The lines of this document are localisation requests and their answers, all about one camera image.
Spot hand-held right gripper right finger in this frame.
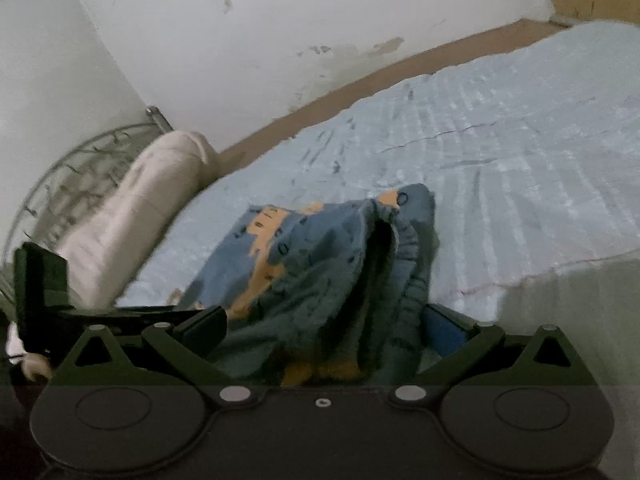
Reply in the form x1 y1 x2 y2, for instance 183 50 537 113
387 303 601 408

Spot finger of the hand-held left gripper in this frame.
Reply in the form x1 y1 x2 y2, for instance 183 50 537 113
47 305 177 348

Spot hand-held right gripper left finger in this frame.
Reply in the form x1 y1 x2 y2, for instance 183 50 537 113
50 305 267 408

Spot blue pants with orange print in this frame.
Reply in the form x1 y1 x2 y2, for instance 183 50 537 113
172 184 451 389

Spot person's left hand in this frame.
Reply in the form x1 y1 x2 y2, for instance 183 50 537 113
22 352 54 381

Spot rolled cream blanket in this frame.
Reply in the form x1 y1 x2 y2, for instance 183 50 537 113
54 130 221 309

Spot light blue quilted bed cover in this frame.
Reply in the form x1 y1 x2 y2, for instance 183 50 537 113
114 20 640 322

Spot brown wooden bed frame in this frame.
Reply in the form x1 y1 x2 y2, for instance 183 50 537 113
215 16 576 171

